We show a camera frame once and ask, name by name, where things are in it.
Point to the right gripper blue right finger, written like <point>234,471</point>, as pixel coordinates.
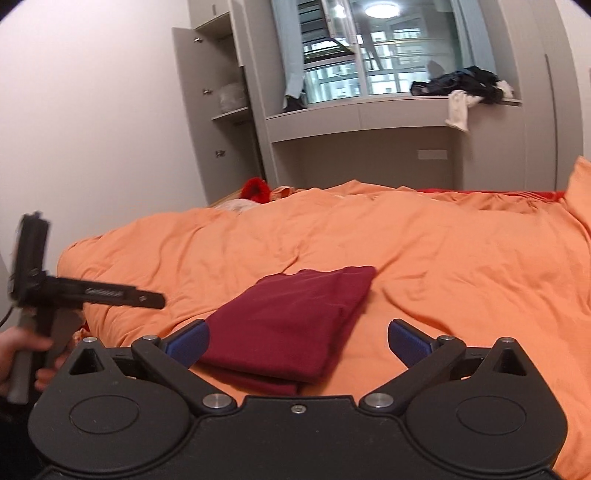
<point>418,350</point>

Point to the pile of dark clothes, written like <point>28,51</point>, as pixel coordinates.
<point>472,80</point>

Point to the light blue left curtain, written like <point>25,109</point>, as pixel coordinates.
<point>288,31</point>

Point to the white cloth hanging off ledge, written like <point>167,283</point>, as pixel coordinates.
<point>459,104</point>

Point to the orange pillow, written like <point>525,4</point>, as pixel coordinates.
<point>578,193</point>

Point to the pale pink fluffy item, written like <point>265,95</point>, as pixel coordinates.
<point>237,205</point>

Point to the white bundle on wardrobe shelf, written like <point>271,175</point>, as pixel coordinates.
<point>232,97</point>

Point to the light blue curtain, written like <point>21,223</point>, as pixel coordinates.
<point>475,45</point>
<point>288,31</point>

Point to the grey window desk unit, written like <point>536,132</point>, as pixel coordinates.
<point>528,143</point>

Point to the dark red garment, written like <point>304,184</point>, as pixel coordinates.
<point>287,331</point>

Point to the light blue right curtain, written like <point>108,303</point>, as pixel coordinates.
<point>475,45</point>

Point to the orange duvet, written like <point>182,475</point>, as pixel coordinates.
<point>479,267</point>

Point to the grey wardrobe with open door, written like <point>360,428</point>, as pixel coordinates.
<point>226,42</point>

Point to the bright red plush item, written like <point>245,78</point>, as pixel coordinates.
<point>256,190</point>

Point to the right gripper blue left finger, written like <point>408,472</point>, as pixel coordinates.
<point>180,349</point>

